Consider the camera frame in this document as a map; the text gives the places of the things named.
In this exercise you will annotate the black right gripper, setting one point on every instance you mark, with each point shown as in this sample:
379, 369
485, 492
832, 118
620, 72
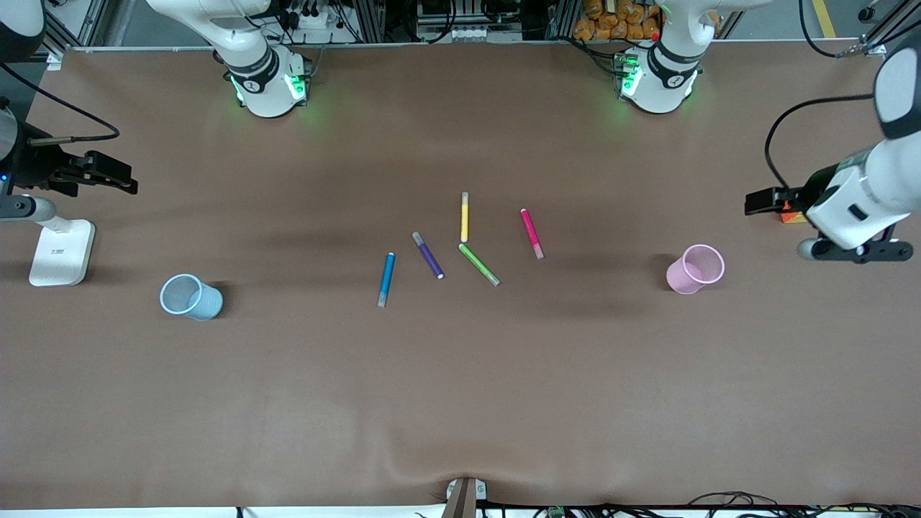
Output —
34, 165

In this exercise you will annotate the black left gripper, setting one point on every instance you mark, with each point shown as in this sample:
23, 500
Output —
818, 188

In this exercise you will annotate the pink marker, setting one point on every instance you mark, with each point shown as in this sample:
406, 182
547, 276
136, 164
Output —
531, 232

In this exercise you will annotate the blue marker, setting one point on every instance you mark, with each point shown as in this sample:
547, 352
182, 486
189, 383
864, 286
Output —
386, 279

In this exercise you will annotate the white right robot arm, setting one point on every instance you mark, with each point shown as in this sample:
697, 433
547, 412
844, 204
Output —
262, 93

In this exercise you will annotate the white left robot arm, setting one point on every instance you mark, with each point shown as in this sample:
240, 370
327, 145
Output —
658, 93

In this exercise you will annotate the colourful puzzle cube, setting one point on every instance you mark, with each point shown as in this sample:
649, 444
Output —
793, 214

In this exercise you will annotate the pink mesh cup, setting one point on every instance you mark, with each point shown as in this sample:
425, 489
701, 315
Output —
691, 275

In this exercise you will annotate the blue mesh cup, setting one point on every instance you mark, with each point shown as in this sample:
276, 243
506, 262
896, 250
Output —
201, 302

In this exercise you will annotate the orange packets pile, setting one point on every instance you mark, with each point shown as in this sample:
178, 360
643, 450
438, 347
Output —
615, 18

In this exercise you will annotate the white power strip with plugs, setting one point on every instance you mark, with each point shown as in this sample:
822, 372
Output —
311, 18

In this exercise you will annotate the green marker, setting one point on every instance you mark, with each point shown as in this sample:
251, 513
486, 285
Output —
478, 264

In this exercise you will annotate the yellow marker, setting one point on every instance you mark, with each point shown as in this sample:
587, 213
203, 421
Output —
465, 219

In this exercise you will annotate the purple marker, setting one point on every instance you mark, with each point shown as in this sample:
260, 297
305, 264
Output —
429, 257

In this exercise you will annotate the small white power strip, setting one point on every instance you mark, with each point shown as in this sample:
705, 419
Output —
468, 33

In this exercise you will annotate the white table corner bracket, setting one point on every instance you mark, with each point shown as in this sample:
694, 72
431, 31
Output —
54, 59

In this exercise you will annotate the metal table corner bracket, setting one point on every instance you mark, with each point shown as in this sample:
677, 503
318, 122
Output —
874, 49

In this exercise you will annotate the metal camera mount clamp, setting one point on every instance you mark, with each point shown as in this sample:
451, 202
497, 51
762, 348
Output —
464, 496

